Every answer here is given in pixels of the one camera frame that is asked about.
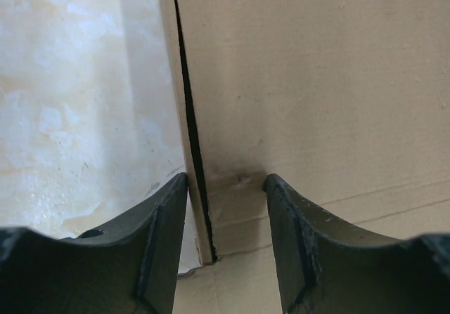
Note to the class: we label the brown cardboard box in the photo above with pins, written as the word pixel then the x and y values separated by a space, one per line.
pixel 346 100

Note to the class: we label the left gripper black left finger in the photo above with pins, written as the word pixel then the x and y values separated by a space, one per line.
pixel 126 265

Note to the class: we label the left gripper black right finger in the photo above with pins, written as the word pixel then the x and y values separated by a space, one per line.
pixel 325 264

